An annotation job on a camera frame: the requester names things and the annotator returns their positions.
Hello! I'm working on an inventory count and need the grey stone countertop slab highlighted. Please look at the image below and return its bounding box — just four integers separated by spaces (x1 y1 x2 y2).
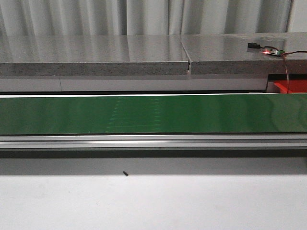
0 33 307 76

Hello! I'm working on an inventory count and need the black connector plug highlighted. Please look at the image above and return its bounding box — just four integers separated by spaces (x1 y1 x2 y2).
248 42 261 49

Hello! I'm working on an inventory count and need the green conveyor belt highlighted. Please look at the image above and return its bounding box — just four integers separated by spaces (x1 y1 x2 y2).
0 93 307 135

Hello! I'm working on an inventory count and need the small green circuit board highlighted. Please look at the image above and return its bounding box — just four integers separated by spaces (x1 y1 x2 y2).
262 48 285 57

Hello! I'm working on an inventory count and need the red plastic tray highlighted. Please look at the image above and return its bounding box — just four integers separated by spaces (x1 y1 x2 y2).
274 80 307 94

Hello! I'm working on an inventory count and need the grey pleated curtain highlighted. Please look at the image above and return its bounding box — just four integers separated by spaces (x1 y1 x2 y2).
0 0 307 36

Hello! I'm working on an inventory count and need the aluminium conveyor frame rail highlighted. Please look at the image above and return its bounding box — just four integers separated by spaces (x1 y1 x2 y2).
0 133 307 150

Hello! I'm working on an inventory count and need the red black wire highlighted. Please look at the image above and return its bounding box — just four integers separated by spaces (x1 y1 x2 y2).
258 45 307 94

